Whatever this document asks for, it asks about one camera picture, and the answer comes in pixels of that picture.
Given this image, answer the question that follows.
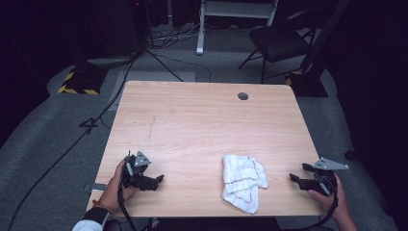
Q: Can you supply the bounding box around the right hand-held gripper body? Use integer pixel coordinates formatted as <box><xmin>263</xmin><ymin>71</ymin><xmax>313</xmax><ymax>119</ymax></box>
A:
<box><xmin>297</xmin><ymin>157</ymin><xmax>350</xmax><ymax>196</ymax></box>

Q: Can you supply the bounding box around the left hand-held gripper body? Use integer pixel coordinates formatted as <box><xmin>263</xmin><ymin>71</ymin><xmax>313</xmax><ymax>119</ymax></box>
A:
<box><xmin>121</xmin><ymin>149</ymin><xmax>156</xmax><ymax>191</ymax></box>

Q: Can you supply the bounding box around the white cloth with red stitching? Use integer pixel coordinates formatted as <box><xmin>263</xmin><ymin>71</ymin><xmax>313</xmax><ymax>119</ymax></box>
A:
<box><xmin>221</xmin><ymin>154</ymin><xmax>269</xmax><ymax>215</ymax></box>

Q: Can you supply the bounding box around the person's right hand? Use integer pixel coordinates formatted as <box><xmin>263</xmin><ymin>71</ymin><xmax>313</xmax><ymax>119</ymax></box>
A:
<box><xmin>307</xmin><ymin>172</ymin><xmax>349</xmax><ymax>222</ymax></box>

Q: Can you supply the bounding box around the person's left hand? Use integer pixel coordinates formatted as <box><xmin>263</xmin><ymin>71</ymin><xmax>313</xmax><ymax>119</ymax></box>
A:
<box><xmin>97</xmin><ymin>158</ymin><xmax>138</xmax><ymax>213</ymax></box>

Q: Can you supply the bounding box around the small black floor object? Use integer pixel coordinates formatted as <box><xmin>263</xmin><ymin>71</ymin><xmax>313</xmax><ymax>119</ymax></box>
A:
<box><xmin>344</xmin><ymin>147</ymin><xmax>357</xmax><ymax>162</ymax></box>

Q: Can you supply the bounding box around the grey tape piece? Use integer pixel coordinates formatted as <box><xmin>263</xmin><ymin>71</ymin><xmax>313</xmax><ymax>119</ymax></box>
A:
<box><xmin>84</xmin><ymin>182</ymin><xmax>107</xmax><ymax>193</ymax></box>

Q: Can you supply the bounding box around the black seat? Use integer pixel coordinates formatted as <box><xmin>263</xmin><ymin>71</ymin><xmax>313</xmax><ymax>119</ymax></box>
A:
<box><xmin>104</xmin><ymin>219</ymin><xmax>123</xmax><ymax>231</ymax></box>

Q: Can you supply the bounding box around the black stand with hazard-striped base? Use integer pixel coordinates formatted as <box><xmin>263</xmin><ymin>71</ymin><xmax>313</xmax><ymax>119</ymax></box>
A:
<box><xmin>285</xmin><ymin>0</ymin><xmax>352</xmax><ymax>98</ymax></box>
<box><xmin>57</xmin><ymin>0</ymin><xmax>109</xmax><ymax>95</ymax></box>

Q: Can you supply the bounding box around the black folding chair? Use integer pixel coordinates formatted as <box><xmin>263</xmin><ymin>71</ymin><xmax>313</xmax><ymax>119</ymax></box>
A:
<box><xmin>238</xmin><ymin>8</ymin><xmax>317</xmax><ymax>85</ymax></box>

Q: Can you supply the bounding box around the black cabinet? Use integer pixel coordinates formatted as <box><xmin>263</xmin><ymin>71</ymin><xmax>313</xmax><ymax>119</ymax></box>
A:
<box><xmin>92</xmin><ymin>0</ymin><xmax>150</xmax><ymax>58</ymax></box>

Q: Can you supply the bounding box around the right hand-held gripper black cable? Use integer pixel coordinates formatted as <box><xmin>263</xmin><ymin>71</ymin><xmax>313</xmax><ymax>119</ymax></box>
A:
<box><xmin>282</xmin><ymin>189</ymin><xmax>340</xmax><ymax>231</ymax></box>

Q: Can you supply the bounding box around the hand-held gripper black cable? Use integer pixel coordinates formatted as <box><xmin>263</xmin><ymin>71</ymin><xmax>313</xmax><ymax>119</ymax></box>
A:
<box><xmin>282</xmin><ymin>189</ymin><xmax>340</xmax><ymax>231</ymax></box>
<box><xmin>116</xmin><ymin>167</ymin><xmax>138</xmax><ymax>231</ymax></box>

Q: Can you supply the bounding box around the left hand-held gripper black cable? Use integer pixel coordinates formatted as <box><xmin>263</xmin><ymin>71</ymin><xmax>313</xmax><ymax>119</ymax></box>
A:
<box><xmin>116</xmin><ymin>167</ymin><xmax>138</xmax><ymax>231</ymax></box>

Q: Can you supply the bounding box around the red wrist bracelet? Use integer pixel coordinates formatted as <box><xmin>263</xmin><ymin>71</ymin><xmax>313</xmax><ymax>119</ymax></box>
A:
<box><xmin>91</xmin><ymin>198</ymin><xmax>111</xmax><ymax>214</ymax></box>

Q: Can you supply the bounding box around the long black floor cable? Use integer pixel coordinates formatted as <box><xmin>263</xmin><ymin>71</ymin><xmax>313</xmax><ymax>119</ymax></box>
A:
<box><xmin>7</xmin><ymin>57</ymin><xmax>138</xmax><ymax>231</ymax></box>

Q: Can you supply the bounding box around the thin black floor cable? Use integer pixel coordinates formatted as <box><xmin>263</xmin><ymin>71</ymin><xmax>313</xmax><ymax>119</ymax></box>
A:
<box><xmin>153</xmin><ymin>51</ymin><xmax>213</xmax><ymax>83</ymax></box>

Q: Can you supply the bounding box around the bundle of floor cables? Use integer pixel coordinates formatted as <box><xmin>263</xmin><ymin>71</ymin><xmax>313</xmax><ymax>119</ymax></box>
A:
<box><xmin>148</xmin><ymin>18</ymin><xmax>206</xmax><ymax>50</ymax></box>

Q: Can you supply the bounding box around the white desk frame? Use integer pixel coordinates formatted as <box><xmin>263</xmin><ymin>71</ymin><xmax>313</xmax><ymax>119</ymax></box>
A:
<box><xmin>195</xmin><ymin>0</ymin><xmax>279</xmax><ymax>56</ymax></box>

